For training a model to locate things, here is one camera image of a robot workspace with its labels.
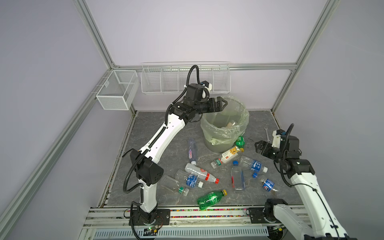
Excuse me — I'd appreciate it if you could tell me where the tall blue cap clear bottle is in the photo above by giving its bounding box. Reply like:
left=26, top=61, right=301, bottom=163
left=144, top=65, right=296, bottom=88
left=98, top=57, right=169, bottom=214
left=231, top=161, right=246, bottom=191

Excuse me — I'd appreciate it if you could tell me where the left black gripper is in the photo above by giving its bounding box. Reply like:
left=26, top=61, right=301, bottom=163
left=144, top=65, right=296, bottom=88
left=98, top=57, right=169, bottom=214
left=194, top=96, right=228, bottom=114

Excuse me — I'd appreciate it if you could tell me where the white wire rack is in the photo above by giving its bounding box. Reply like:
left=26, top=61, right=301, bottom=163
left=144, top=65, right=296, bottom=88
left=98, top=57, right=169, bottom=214
left=141, top=62, right=232, bottom=95

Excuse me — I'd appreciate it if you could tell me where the white mesh box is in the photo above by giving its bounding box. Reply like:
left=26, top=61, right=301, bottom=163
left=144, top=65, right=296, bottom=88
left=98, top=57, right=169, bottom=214
left=96, top=70, right=140, bottom=111

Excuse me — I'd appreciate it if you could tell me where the green cap clear bottle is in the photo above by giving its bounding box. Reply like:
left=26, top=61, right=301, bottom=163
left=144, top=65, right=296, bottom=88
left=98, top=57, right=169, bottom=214
left=158, top=175, right=189, bottom=197

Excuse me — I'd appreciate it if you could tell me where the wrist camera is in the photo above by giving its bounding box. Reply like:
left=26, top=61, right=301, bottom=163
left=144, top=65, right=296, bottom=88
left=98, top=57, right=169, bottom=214
left=272, top=130, right=286, bottom=149
left=184, top=81, right=213, bottom=102

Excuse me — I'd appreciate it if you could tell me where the blue label white cap bottle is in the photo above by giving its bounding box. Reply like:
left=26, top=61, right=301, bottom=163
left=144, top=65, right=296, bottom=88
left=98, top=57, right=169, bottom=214
left=175, top=170, right=204, bottom=188

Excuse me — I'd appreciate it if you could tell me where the purple label clear bottle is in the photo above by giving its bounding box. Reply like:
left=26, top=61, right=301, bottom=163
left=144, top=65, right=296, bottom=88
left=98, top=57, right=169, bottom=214
left=188, top=139, right=198, bottom=166

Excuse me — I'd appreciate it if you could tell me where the blue label water bottle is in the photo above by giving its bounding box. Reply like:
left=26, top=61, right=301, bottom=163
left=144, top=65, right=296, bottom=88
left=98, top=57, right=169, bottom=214
left=240, top=156, right=268, bottom=173

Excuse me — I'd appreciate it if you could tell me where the silver wrench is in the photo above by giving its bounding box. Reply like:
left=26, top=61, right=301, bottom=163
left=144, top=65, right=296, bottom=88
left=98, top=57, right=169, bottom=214
left=264, top=128, right=271, bottom=143

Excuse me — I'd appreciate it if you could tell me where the blue cap pepsi bottle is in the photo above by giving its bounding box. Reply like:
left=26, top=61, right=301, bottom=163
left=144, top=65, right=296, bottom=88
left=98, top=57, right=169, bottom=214
left=252, top=173, right=279, bottom=194

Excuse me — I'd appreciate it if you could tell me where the green bottle yellow cap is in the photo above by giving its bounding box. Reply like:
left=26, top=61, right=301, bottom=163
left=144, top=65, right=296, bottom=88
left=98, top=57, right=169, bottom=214
left=197, top=190, right=228, bottom=211

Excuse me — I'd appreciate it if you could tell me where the bin with green bag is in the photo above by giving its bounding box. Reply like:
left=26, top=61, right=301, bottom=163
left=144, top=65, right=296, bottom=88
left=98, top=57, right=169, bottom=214
left=201, top=96, right=250, bottom=153

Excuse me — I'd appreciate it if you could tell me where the red cap white bottle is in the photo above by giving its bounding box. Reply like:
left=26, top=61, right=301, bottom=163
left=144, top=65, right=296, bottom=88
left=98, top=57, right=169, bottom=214
left=185, top=163, right=220, bottom=184

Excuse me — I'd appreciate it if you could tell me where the white cap orange label bottle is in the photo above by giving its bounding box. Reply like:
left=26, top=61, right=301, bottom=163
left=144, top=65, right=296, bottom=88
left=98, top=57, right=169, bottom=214
left=226, top=121, right=236, bottom=128

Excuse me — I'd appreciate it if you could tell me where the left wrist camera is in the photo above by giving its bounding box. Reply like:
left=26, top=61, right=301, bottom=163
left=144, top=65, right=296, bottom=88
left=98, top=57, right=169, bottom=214
left=184, top=81, right=213, bottom=102

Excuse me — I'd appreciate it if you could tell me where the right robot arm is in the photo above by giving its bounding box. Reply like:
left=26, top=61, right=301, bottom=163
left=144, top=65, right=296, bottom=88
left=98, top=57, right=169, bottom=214
left=255, top=137, right=351, bottom=240

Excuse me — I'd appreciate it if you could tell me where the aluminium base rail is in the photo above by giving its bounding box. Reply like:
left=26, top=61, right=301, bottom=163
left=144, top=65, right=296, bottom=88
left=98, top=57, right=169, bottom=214
left=79, top=206, right=288, bottom=240

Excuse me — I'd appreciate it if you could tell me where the small green bottle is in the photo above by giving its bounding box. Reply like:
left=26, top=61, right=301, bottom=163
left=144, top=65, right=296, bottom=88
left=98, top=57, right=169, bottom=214
left=235, top=136, right=245, bottom=149

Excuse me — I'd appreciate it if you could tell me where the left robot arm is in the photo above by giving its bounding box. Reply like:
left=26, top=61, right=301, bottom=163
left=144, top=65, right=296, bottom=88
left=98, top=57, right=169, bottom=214
left=123, top=97, right=228, bottom=224

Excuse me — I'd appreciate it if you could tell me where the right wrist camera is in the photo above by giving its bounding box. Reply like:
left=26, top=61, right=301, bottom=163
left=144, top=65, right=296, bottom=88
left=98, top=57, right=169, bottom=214
left=272, top=130, right=286, bottom=149

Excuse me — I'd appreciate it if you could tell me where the flower label tea bottle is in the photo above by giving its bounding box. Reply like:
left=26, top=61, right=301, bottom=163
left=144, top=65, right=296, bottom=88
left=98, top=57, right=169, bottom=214
left=211, top=146, right=244, bottom=169

